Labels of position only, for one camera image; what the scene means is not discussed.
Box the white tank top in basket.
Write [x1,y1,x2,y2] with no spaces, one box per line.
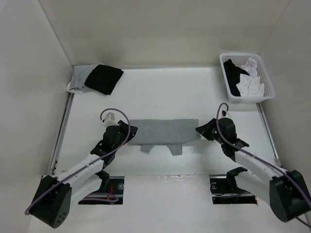
[236,57,265,97]

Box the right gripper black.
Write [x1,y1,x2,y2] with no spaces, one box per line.
[195,118,225,144]

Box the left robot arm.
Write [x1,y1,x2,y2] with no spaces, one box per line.
[27,120,138,229]

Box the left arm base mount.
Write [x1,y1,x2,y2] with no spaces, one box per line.
[78,176,125,205]

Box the white plastic basket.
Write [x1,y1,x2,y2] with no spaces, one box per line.
[219,53,276,103]

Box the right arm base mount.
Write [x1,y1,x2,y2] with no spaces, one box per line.
[209,176,258,204]

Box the folded black tank top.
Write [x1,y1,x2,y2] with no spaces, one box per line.
[84,65,124,95]

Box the folded white tank top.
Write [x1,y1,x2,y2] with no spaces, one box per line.
[66,82,84,94]

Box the grey tank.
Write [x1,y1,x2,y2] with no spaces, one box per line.
[128,119,201,156]
[70,64,99,93]

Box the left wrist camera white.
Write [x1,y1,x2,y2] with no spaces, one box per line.
[102,112,118,127]

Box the metal table rail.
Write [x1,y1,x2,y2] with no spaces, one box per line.
[256,103,282,167]
[47,93,74,175]

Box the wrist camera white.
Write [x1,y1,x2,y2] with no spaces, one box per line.
[221,110,232,118]
[102,112,118,127]

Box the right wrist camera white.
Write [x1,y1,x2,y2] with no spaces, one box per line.
[221,110,232,118]

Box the black tank top in basket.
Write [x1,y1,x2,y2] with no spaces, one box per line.
[223,59,249,97]

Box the folded grey tank top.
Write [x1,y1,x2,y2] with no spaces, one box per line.
[70,64,99,93]

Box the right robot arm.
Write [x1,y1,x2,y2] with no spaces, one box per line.
[196,117,311,222]

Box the right metal table rail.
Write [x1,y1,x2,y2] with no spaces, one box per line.
[256,103,282,167]

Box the left metal table rail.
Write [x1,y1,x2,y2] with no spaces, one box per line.
[47,93,74,175]

